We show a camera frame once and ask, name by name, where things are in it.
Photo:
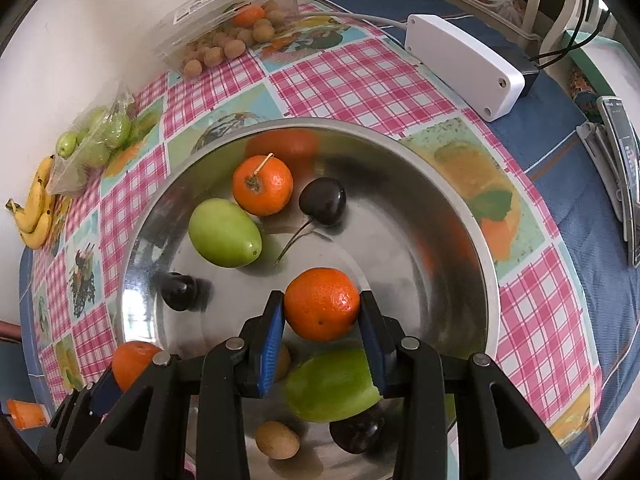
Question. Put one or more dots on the white plastic device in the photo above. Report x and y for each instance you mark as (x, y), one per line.
(465, 65)

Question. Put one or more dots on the metal bowl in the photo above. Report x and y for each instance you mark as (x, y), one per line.
(400, 240)

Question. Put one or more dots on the bag of brown nuts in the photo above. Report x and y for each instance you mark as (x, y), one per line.
(225, 5)

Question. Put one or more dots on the grey phone stand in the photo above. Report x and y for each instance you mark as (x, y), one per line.
(597, 155)

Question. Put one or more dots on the brown longan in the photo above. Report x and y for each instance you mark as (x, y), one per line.
(277, 440)

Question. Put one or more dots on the pink checked printed tablecloth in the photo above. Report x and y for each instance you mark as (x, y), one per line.
(350, 80)

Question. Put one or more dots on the tangerine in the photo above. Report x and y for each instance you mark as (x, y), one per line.
(262, 185)
(322, 310)
(132, 362)

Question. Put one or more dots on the green box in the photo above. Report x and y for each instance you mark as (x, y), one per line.
(587, 65)

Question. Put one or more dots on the heap of boxed longans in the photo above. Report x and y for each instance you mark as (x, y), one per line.
(220, 55)

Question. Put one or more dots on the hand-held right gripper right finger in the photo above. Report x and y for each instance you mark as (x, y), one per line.
(372, 350)

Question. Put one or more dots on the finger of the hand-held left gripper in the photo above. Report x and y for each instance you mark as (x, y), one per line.
(105, 392)

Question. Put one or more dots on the pile of bagged green jujubes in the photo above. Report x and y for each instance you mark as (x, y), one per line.
(107, 132)

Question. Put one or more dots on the pink plastic bag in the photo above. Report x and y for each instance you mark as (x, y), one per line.
(497, 2)

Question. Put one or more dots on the black power adapter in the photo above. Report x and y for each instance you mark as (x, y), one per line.
(529, 76)

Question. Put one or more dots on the green jujube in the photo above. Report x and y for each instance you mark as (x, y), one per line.
(332, 385)
(225, 232)

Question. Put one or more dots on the phone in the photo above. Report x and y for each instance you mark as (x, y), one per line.
(625, 160)

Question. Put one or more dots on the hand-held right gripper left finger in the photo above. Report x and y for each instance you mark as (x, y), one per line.
(272, 345)

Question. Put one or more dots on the banana bunch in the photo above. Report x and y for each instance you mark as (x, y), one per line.
(35, 230)

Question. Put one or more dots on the clear plastic bag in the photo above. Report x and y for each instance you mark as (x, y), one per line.
(85, 160)

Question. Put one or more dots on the dark cherry with stem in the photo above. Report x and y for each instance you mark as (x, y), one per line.
(322, 201)

